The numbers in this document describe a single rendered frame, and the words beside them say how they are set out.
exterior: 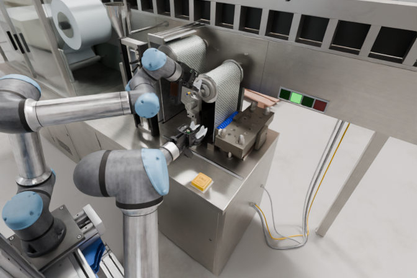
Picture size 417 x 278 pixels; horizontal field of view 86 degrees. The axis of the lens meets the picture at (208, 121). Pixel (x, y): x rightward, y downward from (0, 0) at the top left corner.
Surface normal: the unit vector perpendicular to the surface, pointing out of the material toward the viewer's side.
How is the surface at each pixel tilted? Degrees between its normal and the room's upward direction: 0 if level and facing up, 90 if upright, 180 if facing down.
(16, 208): 7
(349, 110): 90
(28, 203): 7
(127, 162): 19
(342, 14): 90
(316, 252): 0
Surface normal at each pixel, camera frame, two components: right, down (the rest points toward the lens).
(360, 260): 0.03, -0.80
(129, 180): 0.07, 0.01
